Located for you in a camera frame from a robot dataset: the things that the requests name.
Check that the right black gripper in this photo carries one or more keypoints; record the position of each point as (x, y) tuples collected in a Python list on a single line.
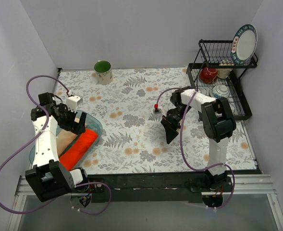
[(169, 122)]

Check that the black wire dish rack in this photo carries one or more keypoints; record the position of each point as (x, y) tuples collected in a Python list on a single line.
[(210, 54)]

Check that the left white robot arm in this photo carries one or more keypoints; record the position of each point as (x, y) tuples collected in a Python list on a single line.
[(48, 177)]

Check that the red bowl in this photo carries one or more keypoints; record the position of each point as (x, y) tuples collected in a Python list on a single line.
[(208, 75)]

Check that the blue white porcelain bowl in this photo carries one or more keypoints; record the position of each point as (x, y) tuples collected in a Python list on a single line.
[(219, 91)]

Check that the cream cup in rack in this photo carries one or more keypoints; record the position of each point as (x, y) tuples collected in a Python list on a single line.
[(223, 73)]

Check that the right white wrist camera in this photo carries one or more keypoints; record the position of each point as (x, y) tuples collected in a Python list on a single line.
[(158, 110)]

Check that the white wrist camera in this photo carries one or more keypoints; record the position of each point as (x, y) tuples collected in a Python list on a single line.
[(72, 102), (158, 110)]

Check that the white green-rimmed plate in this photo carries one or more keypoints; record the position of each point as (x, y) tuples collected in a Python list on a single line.
[(244, 44)]

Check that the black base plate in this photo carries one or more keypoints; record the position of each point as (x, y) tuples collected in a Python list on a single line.
[(154, 187)]

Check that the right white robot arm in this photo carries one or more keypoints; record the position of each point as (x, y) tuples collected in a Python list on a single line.
[(218, 124)]

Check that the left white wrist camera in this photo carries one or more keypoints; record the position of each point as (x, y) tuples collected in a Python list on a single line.
[(72, 102)]

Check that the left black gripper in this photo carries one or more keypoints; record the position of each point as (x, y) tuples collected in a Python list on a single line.
[(72, 121)]

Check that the beige rolled cloth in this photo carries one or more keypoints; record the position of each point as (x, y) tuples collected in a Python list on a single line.
[(63, 140)]

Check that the floral green-inside mug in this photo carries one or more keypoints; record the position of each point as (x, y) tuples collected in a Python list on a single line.
[(104, 72)]

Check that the blue plastic tray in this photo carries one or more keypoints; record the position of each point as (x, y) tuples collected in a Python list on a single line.
[(91, 123)]

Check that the orange t shirt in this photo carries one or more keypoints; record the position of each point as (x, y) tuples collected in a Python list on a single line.
[(75, 153)]

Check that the floral tablecloth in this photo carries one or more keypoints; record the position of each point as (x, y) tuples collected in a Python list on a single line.
[(133, 139)]

